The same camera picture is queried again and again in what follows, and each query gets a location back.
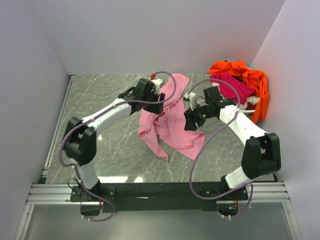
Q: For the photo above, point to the dark red t shirt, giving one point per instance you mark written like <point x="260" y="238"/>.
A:
<point x="247" y="107"/>

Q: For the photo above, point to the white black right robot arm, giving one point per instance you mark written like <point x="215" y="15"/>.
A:
<point x="261" y="154"/>

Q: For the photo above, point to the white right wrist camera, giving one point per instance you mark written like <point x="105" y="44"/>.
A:
<point x="191" y="97"/>

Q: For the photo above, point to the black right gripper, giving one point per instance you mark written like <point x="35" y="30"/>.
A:
<point x="191" y="118"/>

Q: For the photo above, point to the magenta t shirt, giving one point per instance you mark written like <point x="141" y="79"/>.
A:
<point x="242" y="89"/>

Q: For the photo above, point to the white plastic laundry basket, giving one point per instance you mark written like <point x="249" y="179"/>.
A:
<point x="248" y="112"/>

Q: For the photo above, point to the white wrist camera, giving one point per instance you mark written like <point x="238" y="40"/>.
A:
<point x="191" y="97"/>
<point x="159" y="83"/>

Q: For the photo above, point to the cream white t shirt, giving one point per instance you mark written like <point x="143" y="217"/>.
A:
<point x="253" y="100"/>

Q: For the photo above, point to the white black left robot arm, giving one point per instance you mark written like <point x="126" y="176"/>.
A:
<point x="81" y="145"/>

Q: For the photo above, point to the orange t shirt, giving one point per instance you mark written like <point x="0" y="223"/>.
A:
<point x="255" y="79"/>

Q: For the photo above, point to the light pink t shirt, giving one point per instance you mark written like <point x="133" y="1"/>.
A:
<point x="169" y="126"/>

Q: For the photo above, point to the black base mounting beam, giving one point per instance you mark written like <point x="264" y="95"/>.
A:
<point x="139" y="197"/>

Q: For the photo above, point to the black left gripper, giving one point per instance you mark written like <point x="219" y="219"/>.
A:
<point x="157" y="109"/>

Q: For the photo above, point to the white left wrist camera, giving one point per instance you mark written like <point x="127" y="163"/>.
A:
<point x="159" y="83"/>

